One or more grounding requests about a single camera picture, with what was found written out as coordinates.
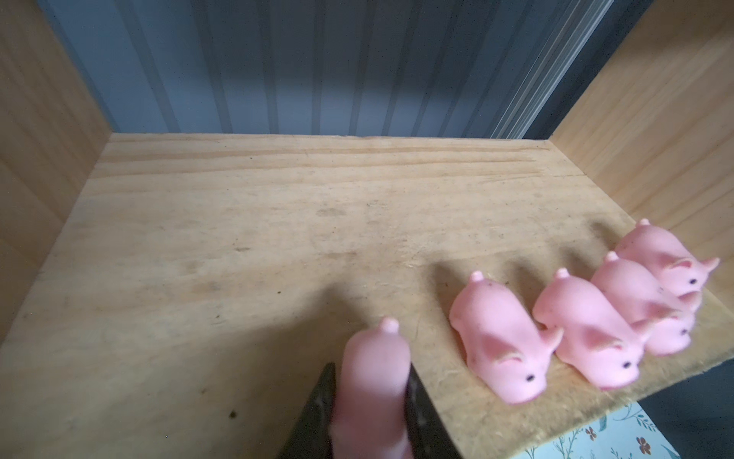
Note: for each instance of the wooden two-tier shelf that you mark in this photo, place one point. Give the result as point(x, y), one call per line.
point(177, 295)

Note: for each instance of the floral patterned table mat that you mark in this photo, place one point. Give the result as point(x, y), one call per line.
point(626, 433)

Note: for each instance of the pink toy pig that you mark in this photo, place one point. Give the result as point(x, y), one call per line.
point(666, 258)
point(597, 341)
point(504, 347)
point(369, 413)
point(638, 296)

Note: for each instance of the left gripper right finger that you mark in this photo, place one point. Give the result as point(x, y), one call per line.
point(427, 434)

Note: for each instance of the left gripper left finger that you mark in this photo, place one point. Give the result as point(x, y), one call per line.
point(310, 437)

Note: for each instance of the pink toy pig bottom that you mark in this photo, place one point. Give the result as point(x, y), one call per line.
point(597, 341)

